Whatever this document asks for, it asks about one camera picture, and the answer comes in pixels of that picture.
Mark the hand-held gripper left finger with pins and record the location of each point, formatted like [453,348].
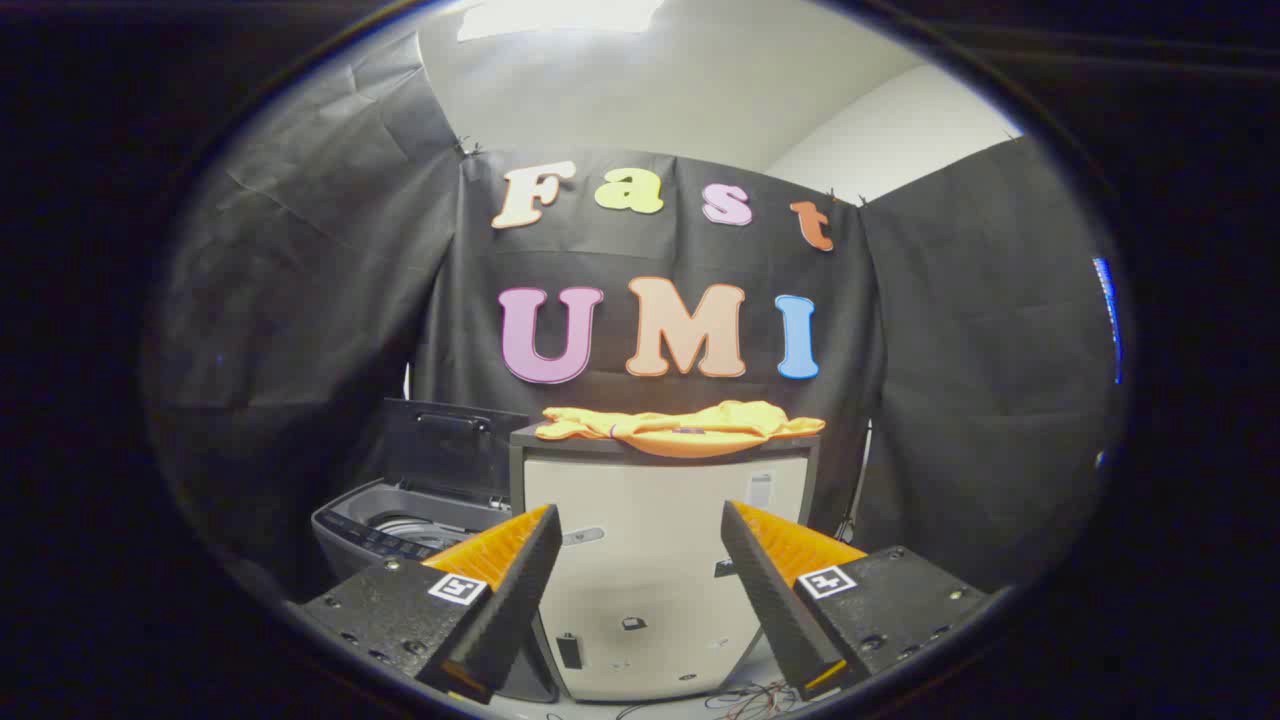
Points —
[520,580]

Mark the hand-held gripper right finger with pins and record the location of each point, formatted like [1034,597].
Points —
[765,590]

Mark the orange yellow shirt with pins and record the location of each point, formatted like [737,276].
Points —
[690,428]

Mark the grey washing machine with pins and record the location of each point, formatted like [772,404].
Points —
[350,525]

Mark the white cabinet with grey top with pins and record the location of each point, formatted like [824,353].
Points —
[650,560]

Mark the thin backdrop stand pole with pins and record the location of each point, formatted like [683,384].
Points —
[860,480]

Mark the black backdrop cloth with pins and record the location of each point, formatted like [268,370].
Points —
[330,300]

